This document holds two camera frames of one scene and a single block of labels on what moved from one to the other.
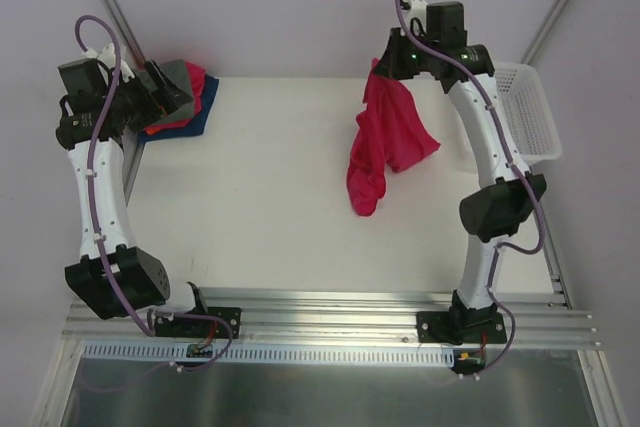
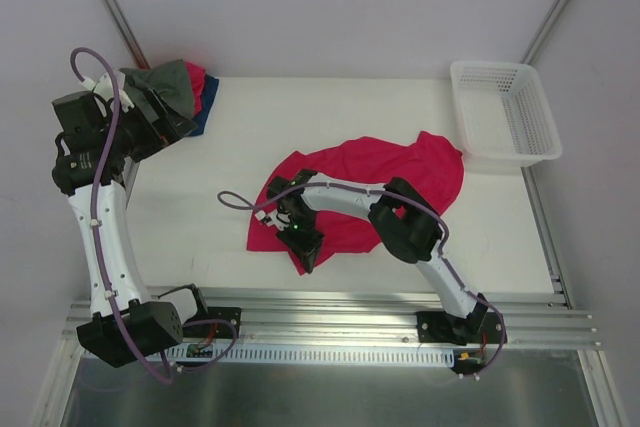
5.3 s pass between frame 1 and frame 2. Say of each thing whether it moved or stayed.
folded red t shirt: stayed
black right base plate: stayed
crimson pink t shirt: moved
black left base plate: stayed
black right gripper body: moved
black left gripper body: moved
